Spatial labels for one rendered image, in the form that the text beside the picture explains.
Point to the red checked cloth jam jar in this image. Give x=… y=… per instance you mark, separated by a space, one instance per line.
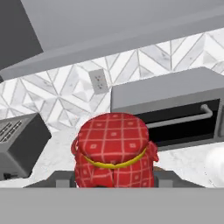
x=113 y=148

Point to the grey toaster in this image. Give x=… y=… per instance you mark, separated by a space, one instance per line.
x=20 y=145

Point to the white round object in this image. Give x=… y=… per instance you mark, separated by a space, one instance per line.
x=215 y=166

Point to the grey wall cupboard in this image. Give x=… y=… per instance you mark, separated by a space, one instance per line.
x=96 y=32

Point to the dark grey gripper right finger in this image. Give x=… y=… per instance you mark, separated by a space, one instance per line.
x=169 y=178

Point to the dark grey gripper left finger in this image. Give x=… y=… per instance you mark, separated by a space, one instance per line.
x=59 y=178

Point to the white wall socket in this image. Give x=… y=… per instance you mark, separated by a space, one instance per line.
x=98 y=81

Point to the grey microwave oven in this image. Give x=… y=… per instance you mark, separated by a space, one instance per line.
x=169 y=99

